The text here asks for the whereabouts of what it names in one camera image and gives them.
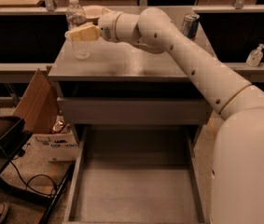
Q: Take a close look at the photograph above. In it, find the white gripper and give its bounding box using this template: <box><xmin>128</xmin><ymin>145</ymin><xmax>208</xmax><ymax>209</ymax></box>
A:
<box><xmin>64</xmin><ymin>8</ymin><xmax>122</xmax><ymax>43</ymax></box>

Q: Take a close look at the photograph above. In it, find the clear plastic water bottle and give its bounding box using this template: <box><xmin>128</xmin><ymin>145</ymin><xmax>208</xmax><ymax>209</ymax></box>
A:
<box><xmin>66</xmin><ymin>0</ymin><xmax>90</xmax><ymax>60</ymax></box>

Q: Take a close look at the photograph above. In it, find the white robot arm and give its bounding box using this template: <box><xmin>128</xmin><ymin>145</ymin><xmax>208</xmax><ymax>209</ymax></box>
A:
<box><xmin>65</xmin><ymin>7</ymin><xmax>264</xmax><ymax>224</ymax></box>

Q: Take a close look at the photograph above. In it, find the closed grey top drawer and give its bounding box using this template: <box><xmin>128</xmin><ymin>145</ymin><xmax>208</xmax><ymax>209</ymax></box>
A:
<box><xmin>58</xmin><ymin>97</ymin><xmax>213</xmax><ymax>125</ymax></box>

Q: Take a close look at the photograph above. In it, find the grey drawer cabinet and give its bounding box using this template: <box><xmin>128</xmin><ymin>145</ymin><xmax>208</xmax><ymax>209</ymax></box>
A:
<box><xmin>48</xmin><ymin>6</ymin><xmax>228</xmax><ymax>224</ymax></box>

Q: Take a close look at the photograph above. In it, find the open grey middle drawer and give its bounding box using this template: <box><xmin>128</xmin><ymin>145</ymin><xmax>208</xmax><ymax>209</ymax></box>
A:
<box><xmin>63</xmin><ymin>125</ymin><xmax>207</xmax><ymax>224</ymax></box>

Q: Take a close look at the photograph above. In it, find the beige paper bowl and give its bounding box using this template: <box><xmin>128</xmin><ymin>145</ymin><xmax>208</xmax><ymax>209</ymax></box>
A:
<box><xmin>84</xmin><ymin>6</ymin><xmax>103</xmax><ymax>24</ymax></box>

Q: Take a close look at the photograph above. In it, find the brown cardboard box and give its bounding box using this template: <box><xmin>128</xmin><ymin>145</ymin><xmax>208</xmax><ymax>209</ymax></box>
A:
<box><xmin>14</xmin><ymin>69</ymin><xmax>60</xmax><ymax>133</ymax></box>

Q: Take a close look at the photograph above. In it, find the silver blue energy drink can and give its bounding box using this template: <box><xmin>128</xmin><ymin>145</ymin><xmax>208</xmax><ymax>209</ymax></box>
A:
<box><xmin>181</xmin><ymin>13</ymin><xmax>200</xmax><ymax>40</ymax></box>

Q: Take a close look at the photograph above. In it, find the white printed box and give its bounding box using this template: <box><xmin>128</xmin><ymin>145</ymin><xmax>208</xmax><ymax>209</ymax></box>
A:
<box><xmin>33</xmin><ymin>133</ymin><xmax>78</xmax><ymax>161</ymax></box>

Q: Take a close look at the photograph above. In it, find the grey shelf rail left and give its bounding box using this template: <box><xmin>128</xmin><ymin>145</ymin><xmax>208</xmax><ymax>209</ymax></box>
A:
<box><xmin>0</xmin><ymin>63</ymin><xmax>52</xmax><ymax>83</ymax></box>

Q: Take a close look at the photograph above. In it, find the grey shelf rail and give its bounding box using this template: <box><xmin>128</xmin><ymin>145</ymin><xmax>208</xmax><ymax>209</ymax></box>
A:
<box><xmin>226</xmin><ymin>63</ymin><xmax>264</xmax><ymax>83</ymax></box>
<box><xmin>0</xmin><ymin>63</ymin><xmax>52</xmax><ymax>83</ymax></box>

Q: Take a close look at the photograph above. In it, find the black cable on floor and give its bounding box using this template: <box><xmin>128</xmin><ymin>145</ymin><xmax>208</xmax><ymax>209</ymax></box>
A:
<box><xmin>9</xmin><ymin>143</ymin><xmax>68</xmax><ymax>199</ymax></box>

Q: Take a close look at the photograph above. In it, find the grey shelf rail right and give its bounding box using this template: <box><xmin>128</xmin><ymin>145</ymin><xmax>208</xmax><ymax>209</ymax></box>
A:
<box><xmin>226</xmin><ymin>63</ymin><xmax>264</xmax><ymax>83</ymax></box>

